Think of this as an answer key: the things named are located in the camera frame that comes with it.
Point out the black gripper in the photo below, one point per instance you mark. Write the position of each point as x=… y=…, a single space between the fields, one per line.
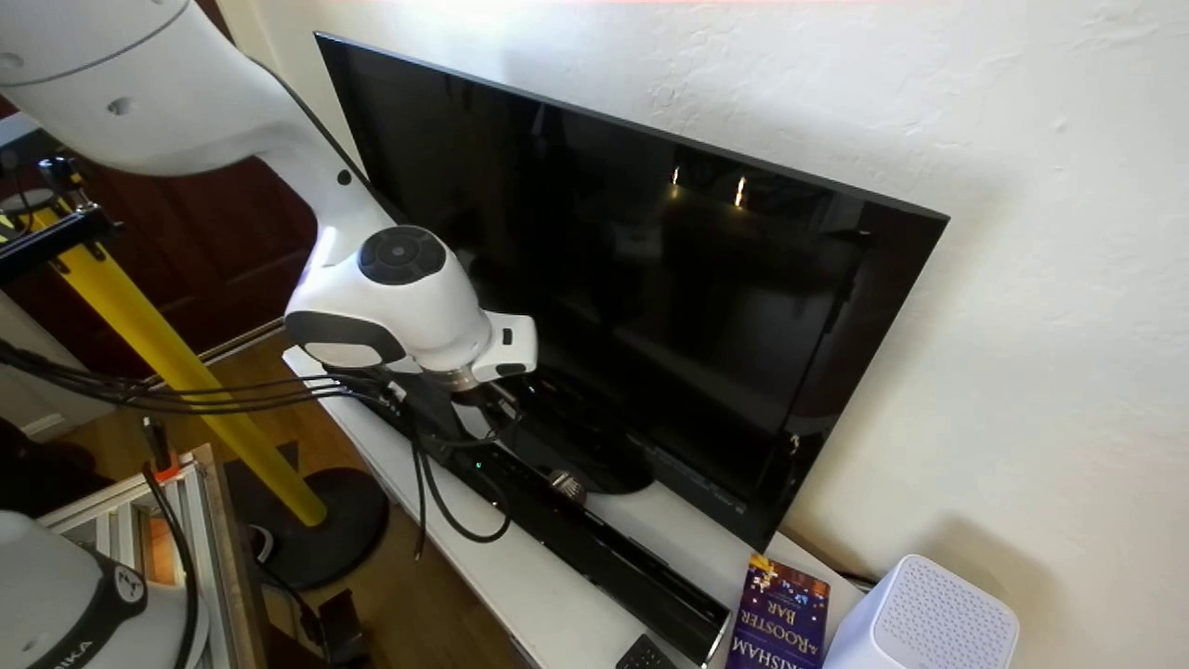
x=425 y=407

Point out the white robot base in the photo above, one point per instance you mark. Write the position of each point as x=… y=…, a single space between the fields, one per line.
x=72 y=605

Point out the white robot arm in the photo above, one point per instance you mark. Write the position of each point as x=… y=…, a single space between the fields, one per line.
x=150 y=88

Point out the long black soundbar speaker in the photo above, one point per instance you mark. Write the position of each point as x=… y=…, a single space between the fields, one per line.
x=606 y=558

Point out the white cube speaker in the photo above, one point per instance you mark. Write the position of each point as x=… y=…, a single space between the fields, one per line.
x=928 y=617

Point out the black oval television stand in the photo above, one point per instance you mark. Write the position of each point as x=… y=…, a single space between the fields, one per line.
x=559 y=426

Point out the black round stand base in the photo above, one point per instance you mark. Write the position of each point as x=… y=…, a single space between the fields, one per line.
x=316 y=553

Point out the brown wooden door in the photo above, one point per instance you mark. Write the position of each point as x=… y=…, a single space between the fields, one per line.
x=216 y=252

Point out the yellow tripod leg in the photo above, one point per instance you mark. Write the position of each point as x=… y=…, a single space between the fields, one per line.
x=68 y=239

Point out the black flat screen television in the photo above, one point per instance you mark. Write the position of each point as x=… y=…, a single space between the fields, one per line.
x=695 y=304

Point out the wooden framed shelf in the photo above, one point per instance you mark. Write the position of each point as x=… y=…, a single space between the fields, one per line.
x=186 y=541

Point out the purple book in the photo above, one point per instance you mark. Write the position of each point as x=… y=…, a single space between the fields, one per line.
x=783 y=617

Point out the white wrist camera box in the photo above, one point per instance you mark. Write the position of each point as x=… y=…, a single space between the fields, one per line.
x=512 y=351

